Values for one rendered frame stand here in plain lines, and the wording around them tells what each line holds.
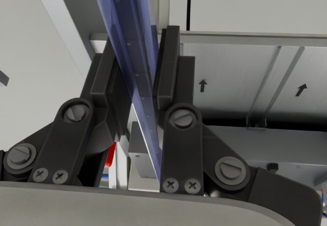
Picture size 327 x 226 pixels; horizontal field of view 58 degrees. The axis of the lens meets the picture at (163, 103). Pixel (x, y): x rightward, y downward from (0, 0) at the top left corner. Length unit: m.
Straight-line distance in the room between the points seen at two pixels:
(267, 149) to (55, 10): 0.30
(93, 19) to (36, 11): 1.93
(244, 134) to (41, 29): 1.94
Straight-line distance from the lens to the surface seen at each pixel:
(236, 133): 0.41
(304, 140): 0.43
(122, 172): 0.62
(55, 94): 2.27
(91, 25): 0.31
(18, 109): 2.45
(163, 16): 0.94
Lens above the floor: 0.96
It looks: 17 degrees up
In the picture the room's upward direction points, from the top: 179 degrees counter-clockwise
